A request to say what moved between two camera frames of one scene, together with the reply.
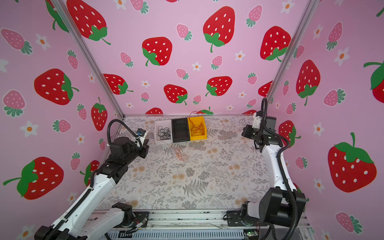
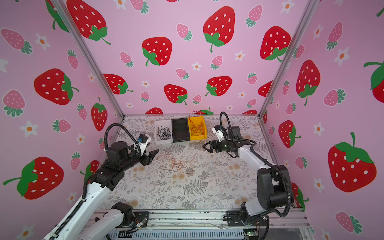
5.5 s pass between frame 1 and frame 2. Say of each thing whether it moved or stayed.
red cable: stayed
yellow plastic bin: stayed
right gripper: moved
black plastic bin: stayed
